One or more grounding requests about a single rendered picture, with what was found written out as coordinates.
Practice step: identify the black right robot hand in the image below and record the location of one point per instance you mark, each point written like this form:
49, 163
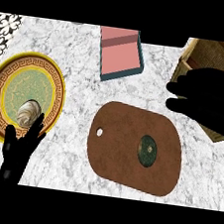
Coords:
212, 100

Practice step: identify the pink box with teal rim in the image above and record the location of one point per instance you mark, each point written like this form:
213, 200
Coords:
121, 53

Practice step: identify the tan wicker basket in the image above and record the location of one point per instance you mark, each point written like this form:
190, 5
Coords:
218, 56

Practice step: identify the yellow patterned round plate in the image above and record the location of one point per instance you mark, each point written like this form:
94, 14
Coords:
26, 82

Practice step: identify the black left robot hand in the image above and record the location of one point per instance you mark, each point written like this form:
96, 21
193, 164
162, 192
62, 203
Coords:
16, 156

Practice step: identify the pale cream garlic bulb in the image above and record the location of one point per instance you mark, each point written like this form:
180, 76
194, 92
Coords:
26, 112

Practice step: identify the brown wooden cutting board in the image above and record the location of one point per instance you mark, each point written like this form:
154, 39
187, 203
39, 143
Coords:
126, 146

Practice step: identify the dark green squash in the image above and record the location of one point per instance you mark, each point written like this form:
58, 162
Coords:
147, 151

